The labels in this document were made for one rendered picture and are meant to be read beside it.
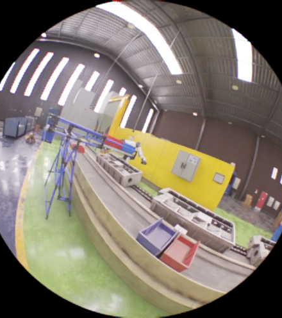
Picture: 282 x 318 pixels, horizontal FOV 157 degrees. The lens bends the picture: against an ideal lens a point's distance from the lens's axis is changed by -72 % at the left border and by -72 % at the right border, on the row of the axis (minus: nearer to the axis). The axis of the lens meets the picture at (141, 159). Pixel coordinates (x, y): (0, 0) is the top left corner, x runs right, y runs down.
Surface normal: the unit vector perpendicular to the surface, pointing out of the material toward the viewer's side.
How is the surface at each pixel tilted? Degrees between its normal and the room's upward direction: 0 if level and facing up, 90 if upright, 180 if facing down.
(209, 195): 90
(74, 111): 90
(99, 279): 0
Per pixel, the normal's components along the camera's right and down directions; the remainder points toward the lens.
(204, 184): -0.63, -0.12
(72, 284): 0.35, -0.93
